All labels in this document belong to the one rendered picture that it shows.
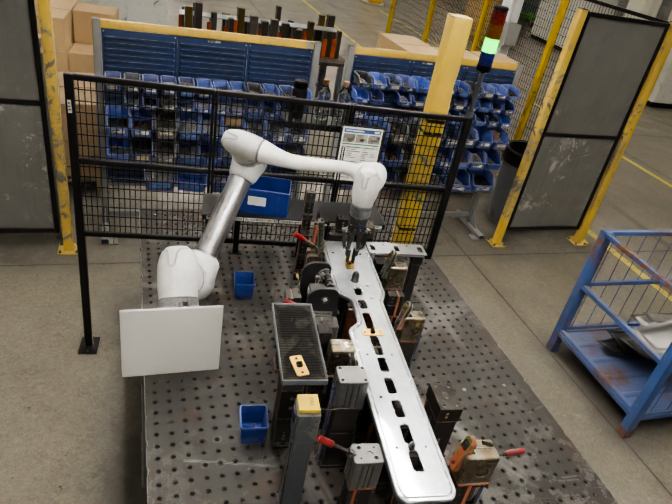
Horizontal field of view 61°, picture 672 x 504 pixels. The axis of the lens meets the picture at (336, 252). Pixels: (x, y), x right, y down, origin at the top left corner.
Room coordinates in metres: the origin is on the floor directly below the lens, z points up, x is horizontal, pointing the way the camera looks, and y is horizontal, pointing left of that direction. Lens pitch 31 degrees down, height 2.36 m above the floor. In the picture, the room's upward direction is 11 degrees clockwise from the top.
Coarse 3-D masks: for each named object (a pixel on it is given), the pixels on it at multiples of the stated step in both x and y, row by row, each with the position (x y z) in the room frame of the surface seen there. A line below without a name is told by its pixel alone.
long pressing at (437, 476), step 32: (352, 288) 1.98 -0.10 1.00; (384, 320) 1.80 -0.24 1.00; (384, 352) 1.61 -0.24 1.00; (384, 384) 1.45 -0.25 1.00; (384, 416) 1.31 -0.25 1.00; (416, 416) 1.33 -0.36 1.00; (384, 448) 1.18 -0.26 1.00; (416, 448) 1.20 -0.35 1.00; (416, 480) 1.09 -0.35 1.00; (448, 480) 1.11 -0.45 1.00
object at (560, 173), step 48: (576, 48) 4.57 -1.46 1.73; (624, 48) 4.76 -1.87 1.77; (576, 96) 4.66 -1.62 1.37; (624, 96) 4.85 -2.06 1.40; (528, 144) 4.57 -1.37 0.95; (576, 144) 4.75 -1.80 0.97; (624, 144) 4.91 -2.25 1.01; (528, 192) 4.63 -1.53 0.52; (576, 192) 4.84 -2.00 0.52; (576, 240) 4.90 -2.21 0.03
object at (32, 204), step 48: (0, 0) 3.13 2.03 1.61; (48, 0) 3.19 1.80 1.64; (0, 48) 3.12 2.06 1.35; (48, 48) 3.19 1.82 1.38; (0, 96) 3.12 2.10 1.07; (48, 96) 3.18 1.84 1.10; (0, 144) 3.10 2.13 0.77; (48, 144) 3.19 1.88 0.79; (0, 192) 3.10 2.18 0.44; (48, 192) 3.20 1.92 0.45
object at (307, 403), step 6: (300, 396) 1.17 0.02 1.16; (306, 396) 1.17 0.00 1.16; (312, 396) 1.17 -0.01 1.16; (300, 402) 1.14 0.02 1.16; (306, 402) 1.15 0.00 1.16; (312, 402) 1.15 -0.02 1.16; (318, 402) 1.16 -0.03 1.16; (300, 408) 1.12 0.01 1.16; (306, 408) 1.13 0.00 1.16; (312, 408) 1.13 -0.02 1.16; (318, 408) 1.13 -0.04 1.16
